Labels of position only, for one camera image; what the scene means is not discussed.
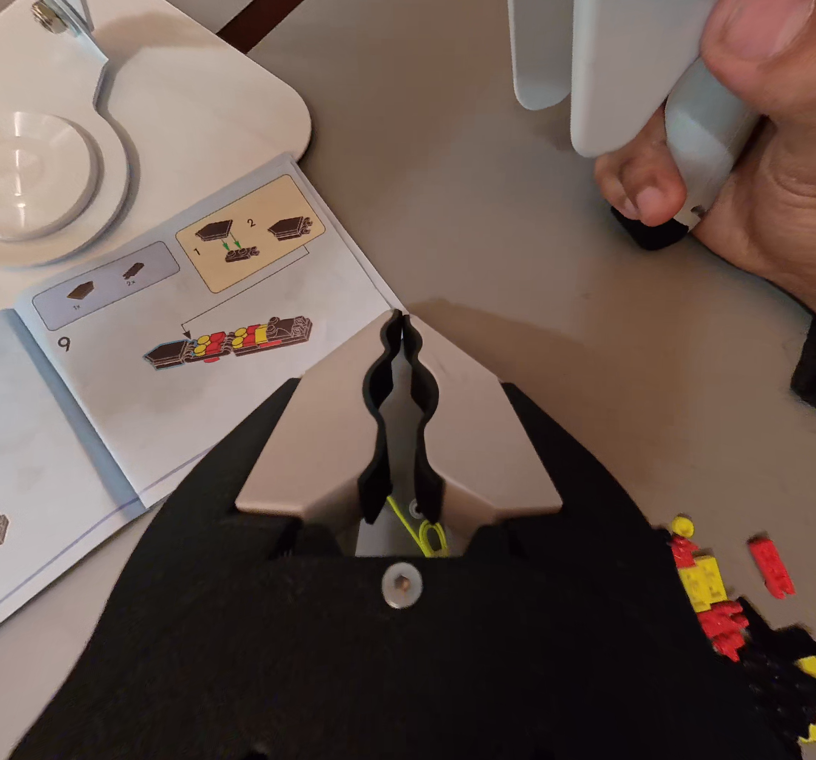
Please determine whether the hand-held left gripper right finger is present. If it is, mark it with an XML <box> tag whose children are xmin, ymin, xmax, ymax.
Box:
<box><xmin>403</xmin><ymin>316</ymin><xmax>564</xmax><ymax>542</ymax></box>

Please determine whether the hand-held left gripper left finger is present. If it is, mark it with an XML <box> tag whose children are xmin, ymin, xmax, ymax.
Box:
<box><xmin>235</xmin><ymin>311</ymin><xmax>404</xmax><ymax>526</ymax></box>

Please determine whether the neon yellow string with tape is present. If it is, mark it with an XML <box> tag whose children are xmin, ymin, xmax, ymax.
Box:
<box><xmin>384</xmin><ymin>494</ymin><xmax>451</xmax><ymax>559</ymax></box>

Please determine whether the pile of lego pieces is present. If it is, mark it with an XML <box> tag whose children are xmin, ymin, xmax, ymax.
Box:
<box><xmin>665</xmin><ymin>513</ymin><xmax>816</xmax><ymax>760</ymax></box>

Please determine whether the person's right hand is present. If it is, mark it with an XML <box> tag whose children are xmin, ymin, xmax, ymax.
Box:
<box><xmin>593</xmin><ymin>0</ymin><xmax>816</xmax><ymax>315</ymax></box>

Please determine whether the light blue instruction booklet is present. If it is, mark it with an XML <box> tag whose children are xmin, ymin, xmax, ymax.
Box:
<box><xmin>0</xmin><ymin>153</ymin><xmax>410</xmax><ymax>625</ymax></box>

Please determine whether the beige paper holder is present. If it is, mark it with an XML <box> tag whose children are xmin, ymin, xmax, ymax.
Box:
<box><xmin>0</xmin><ymin>0</ymin><xmax>315</xmax><ymax>271</ymax></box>

